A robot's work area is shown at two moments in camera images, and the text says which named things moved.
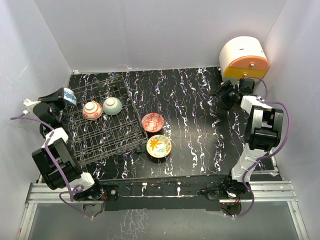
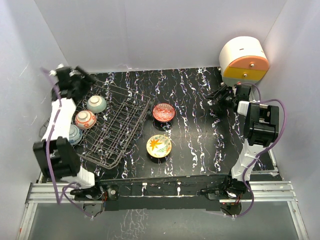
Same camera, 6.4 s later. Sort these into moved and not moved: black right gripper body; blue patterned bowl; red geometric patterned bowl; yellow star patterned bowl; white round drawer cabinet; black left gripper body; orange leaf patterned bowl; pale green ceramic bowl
Moved: red geometric patterned bowl; pale green ceramic bowl; orange leaf patterned bowl; blue patterned bowl; black left gripper body
Not moved: white round drawer cabinet; black right gripper body; yellow star patterned bowl
